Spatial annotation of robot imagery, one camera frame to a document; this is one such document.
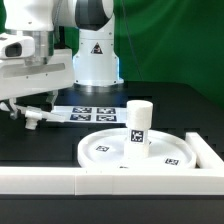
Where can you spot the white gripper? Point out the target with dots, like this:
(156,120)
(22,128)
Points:
(30,65)

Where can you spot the white cross-shaped table base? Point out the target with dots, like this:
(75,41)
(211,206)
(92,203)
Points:
(33,115)

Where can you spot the white round table top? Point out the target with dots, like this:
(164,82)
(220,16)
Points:
(126,148)

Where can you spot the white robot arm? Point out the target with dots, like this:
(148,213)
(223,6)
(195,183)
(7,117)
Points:
(86,27)

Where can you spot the white marker sheet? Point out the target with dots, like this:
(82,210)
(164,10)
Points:
(87,114)

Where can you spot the white L-shaped fence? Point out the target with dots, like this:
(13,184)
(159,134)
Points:
(206,178)

